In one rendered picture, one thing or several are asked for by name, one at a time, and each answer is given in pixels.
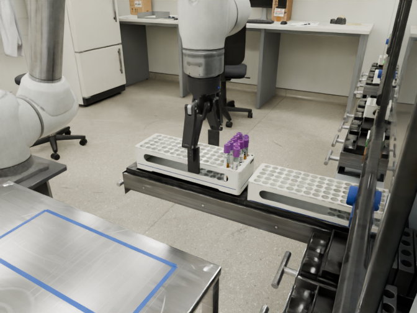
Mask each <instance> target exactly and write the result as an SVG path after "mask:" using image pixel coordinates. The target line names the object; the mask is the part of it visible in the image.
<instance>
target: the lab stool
mask: <svg viewBox="0 0 417 313"><path fill-rule="evenodd" d="M26 74H27V73H24V74H21V75H18V76H16V77H15V78H14V81H15V83H16V84H17V85H20V82H21V79H22V77H23V76H24V75H26ZM63 134H64V135H63ZM76 139H81V140H80V141H79V144H80V145H82V146H84V145H85V144H87V140H86V136H85V135H71V131H70V126H66V127H64V128H63V129H61V130H59V131H57V132H54V133H52V134H50V135H47V136H46V137H43V138H40V139H38V140H37V141H36V142H35V143H34V144H33V145H32V146H31V147H34V146H37V145H41V144H43V143H47V142H50V145H51V147H52V150H53V152H54V153H52V154H51V156H50V157H51V159H54V160H59V159H60V155H59V154H57V152H58V147H57V142H56V141H57V140H76Z"/></svg>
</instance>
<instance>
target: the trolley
mask: <svg viewBox="0 0 417 313"><path fill-rule="evenodd" d="M221 270H222V267H221V266H219V265H216V264H214V263H212V262H209V261H207V260H204V259H202V258H199V257H197V256H195V255H192V254H190V253H187V252H184V251H182V250H180V249H177V248H174V247H172V246H170V245H167V244H165V243H163V242H160V241H157V240H155V239H153V238H150V237H147V236H145V235H142V234H139V233H138V232H135V231H133V230H130V229H128V228H125V227H122V226H121V225H118V224H115V223H113V222H110V221H108V220H105V219H103V218H101V217H98V216H96V215H93V214H90V213H88V212H86V211H83V210H81V209H78V208H76V207H73V206H71V205H69V204H66V203H63V202H61V201H58V200H56V199H53V198H51V197H49V196H46V195H44V194H41V193H38V192H36V191H34V190H31V189H29V188H26V187H24V186H21V185H19V184H17V183H14V182H12V181H7V182H5V183H3V184H1V185H0V313H195V312H196V310H197V309H198V307H199V306H200V304H201V303H202V313H218V300H219V277H220V275H221Z"/></svg>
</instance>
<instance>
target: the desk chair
mask: <svg viewBox="0 0 417 313"><path fill-rule="evenodd" d="M245 44H246V24H245V26H244V27H243V28H242V29H241V30H240V31H238V32H237V33H235V34H233V35H230V36H228V37H226V38H225V44H224V49H225V52H224V67H223V73H221V74H220V81H221V89H220V91H221V99H220V100H221V106H222V114H223V115H224V116H225V117H226V119H227V120H228V121H227V122H226V127H230V128H231V127H232V125H233V123H232V122H230V121H231V116H230V114H229V112H228V111H230V112H248V117H251V118H253V113H252V109H248V108H242V107H235V105H234V103H235V102H234V101H230V102H228V103H226V81H231V79H242V78H247V79H250V77H245V75H246V69H247V66H246V65H245V64H243V63H242V62H243V61H244V57H245Z"/></svg>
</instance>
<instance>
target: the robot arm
mask: <svg viewBox="0 0 417 313"><path fill-rule="evenodd" d="M250 13H251V5H250V2H249V0H178V2H177V14H178V24H179V33H180V36H181V39H182V47H183V49H182V52H183V65H184V72H185V73H186V74H187V90H188V92H190V93H191V94H192V103H191V104H185V106H184V110H185V118H184V129H183V135H182V148H187V170H188V172H191V173H195V174H199V173H200V147H198V146H197V145H198V142H199V137H200V131H201V128H202V123H203V121H204V120H205V119H206V118H207V120H208V124H209V126H210V129H208V145H214V146H217V147H219V143H220V131H222V130H223V127H221V126H222V125H223V116H222V106H221V100H220V99H221V91H220V74H221V73H223V67H224V52H225V49H224V44H225V38H226V37H228V36H230V35H233V34H235V33H237V32H238V31H240V30H241V29H242V28H243V27H244V26H245V24H246V22H247V20H248V18H249V16H250ZM64 26H65V0H29V72H28V73H27V74H26V75H24V76H23V77H22V79H21V82H20V86H19V88H18V91H17V94H16V97H15V96H14V95H13V94H11V93H10V92H8V91H5V90H1V89H0V185H1V184H3V183H5V182H7V181H12V182H14V183H17V184H19V183H21V182H23V181H25V180H27V179H29V178H31V177H32V176H34V175H36V174H38V173H40V172H43V171H46V170H48V169H49V164H48V163H42V162H38V161H35V160H34V159H33V158H32V154H31V152H30V147H31V146H32V145H33V144H34V143H35V142H36V141H37V140H38V139H40V138H43V137H46V136H47V135H50V134H52V133H54V132H56V131H58V130H60V129H62V128H63V127H65V126H66V125H68V124H69V123H70V122H71V121H72V120H73V119H74V117H75V116H76V114H77V112H78V108H79V102H78V99H77V96H76V95H75V93H74V91H73V90H72V89H71V88H70V84H69V82H68V81H67V80H66V78H65V77H64V76H63V75H62V65H63V39H64ZM197 115H201V116H197Z"/></svg>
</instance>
